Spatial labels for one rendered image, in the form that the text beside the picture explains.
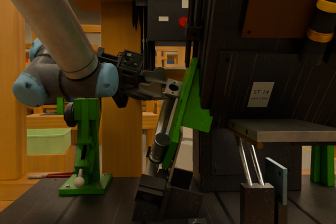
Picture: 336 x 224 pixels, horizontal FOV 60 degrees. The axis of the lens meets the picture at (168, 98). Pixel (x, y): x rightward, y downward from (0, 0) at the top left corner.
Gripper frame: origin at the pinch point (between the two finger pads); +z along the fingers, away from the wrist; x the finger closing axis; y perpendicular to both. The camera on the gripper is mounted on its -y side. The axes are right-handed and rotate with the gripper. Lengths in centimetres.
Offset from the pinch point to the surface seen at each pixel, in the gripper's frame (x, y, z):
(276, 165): -17.5, 4.9, 25.5
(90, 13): 821, -546, -304
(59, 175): -8, -47, -29
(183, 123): -10.7, 2.1, 4.7
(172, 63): 727, -588, 19
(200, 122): -9.8, 3.0, 8.5
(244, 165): -18.5, 3.4, 19.0
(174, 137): -15.2, 2.2, 3.3
